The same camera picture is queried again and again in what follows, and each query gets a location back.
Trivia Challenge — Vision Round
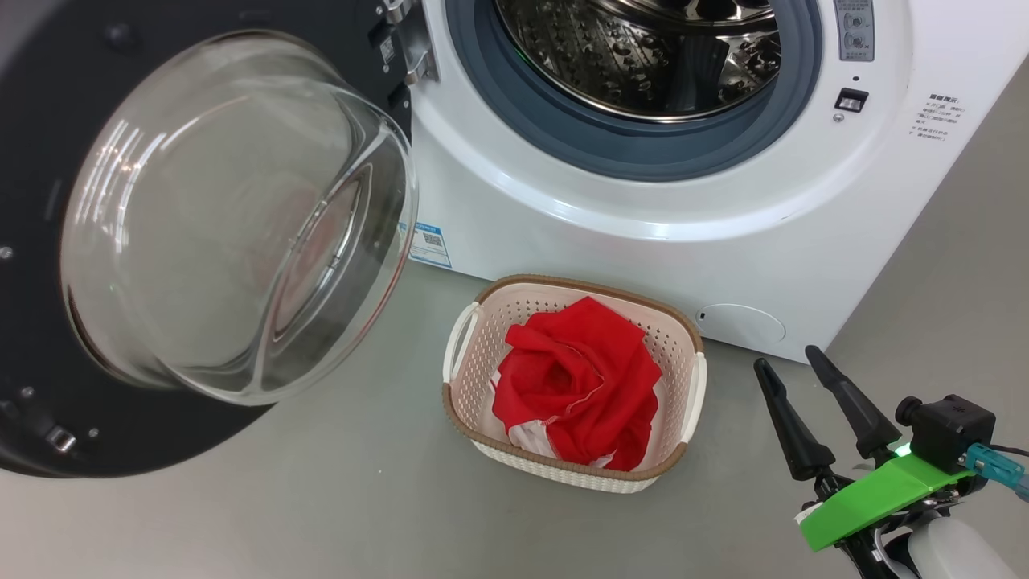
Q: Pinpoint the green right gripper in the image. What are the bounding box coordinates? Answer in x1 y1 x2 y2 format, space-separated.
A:
753 345 978 579

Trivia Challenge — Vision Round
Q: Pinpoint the red garment with striped hem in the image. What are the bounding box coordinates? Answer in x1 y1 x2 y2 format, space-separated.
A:
492 296 664 471

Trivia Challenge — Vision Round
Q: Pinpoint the black round glass washer door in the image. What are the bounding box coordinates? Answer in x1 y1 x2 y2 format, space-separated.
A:
0 0 420 479

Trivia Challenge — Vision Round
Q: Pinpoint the white washing machine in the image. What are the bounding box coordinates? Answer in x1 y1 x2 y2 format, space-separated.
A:
398 0 1029 363

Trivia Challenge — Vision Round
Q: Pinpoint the cream perforated laundry basket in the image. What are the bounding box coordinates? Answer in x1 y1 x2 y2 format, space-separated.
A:
441 274 708 493

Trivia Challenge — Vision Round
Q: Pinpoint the washing machine drum interior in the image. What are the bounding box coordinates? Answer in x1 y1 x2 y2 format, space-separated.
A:
494 0 782 123

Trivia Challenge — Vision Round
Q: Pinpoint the metal door hinge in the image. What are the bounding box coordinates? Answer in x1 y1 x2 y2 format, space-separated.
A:
378 0 439 85

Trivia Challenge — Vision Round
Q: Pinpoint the round drain filter cover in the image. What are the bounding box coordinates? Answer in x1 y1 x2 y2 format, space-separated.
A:
696 303 786 347

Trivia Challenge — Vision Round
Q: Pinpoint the printed warning text label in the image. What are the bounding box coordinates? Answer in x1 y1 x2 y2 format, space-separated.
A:
912 92 965 142

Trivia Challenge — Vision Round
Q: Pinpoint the grey instruction sticker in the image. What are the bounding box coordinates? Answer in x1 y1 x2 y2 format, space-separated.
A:
834 0 875 63

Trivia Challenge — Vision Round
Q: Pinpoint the blue energy label sticker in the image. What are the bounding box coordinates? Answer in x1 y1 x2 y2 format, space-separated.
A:
400 223 453 269

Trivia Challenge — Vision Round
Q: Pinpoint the teal right camera cable plug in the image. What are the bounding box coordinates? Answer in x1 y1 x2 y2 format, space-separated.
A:
965 442 1029 503

